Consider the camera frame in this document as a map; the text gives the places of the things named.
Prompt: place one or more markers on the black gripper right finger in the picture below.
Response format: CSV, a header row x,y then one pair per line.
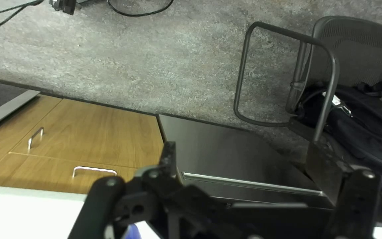
x,y
354,199

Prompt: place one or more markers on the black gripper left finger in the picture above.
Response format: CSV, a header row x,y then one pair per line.
x,y
106,199

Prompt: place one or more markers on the dark blue backpack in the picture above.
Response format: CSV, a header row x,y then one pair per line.
x,y
367,128

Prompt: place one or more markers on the stainless steel dishwasher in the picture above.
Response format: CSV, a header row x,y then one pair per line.
x,y
0,106

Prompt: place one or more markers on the black floor device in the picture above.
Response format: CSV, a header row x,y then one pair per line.
x,y
65,5

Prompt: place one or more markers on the grey chair with metal frame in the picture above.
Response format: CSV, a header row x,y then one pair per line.
x,y
354,48

